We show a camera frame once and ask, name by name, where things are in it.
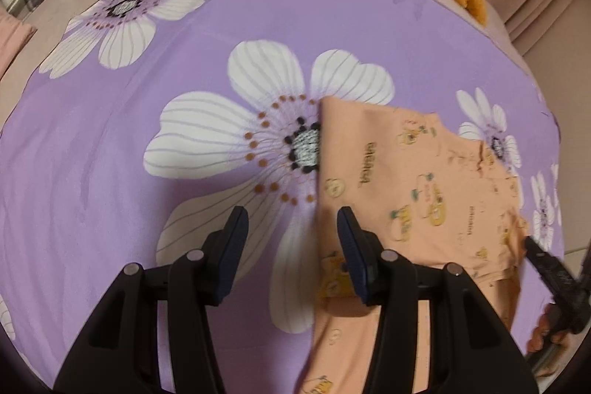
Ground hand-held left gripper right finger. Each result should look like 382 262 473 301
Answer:
336 206 539 394

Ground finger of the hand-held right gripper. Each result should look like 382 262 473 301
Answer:
523 236 590 335

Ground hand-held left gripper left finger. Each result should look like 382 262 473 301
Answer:
53 206 250 394

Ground orange printed long-sleeve shirt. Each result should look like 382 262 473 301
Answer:
295 95 530 394

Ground person's right hand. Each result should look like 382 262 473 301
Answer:
66 304 571 354

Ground purple floral blanket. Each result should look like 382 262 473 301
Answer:
0 0 567 394

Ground pink quilted cloth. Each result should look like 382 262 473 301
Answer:
0 8 38 77

